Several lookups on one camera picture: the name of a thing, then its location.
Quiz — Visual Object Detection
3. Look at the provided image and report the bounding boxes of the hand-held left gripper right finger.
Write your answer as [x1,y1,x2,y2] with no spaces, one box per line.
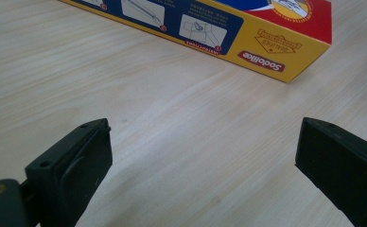
[294,116,367,227]

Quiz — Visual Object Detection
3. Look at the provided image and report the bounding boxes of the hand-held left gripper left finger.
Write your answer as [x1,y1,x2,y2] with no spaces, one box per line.
[25,117,114,227]

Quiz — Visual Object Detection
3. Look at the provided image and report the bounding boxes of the yellow cardboard box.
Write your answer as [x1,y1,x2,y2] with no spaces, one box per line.
[58,0,333,84]

